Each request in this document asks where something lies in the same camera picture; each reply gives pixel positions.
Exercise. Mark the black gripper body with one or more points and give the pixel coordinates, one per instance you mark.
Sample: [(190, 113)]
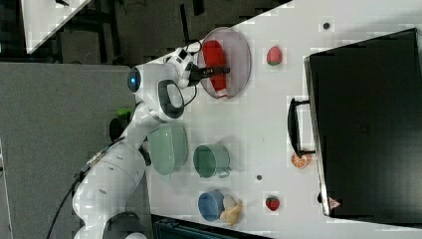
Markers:
[(190, 76)]

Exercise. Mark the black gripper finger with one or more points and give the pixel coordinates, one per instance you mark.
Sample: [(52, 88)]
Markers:
[(213, 71)]

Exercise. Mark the red ketchup bottle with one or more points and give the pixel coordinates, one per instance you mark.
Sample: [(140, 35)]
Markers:
[(214, 56)]

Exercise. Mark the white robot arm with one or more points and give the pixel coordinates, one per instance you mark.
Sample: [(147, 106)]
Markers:
[(111, 176)]

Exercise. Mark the pink toy strawberry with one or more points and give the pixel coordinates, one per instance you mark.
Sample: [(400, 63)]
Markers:
[(274, 56)]

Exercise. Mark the green perforated colander basket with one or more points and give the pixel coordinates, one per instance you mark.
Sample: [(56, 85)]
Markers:
[(168, 148)]

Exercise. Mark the green marker pen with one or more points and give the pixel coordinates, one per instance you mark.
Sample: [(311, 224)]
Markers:
[(124, 113)]

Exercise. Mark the green metal mug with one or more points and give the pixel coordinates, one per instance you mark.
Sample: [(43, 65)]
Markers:
[(212, 160)]

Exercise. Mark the blue bowl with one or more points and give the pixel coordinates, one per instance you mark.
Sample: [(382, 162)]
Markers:
[(210, 205)]

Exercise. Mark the orange slice toy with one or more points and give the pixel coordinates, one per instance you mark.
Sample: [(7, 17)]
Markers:
[(301, 161)]

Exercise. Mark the beige toy bread piece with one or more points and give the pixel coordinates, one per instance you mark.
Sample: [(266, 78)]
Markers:
[(232, 210)]

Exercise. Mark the red toy strawberry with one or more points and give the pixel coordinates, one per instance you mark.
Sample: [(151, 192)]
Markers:
[(273, 203)]

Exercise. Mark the white side table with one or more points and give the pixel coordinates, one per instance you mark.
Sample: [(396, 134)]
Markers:
[(43, 18)]

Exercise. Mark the black toaster oven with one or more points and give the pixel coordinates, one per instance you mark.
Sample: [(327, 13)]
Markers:
[(365, 100)]

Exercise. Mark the black cylinder mount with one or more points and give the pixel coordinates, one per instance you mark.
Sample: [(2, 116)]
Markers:
[(115, 129)]

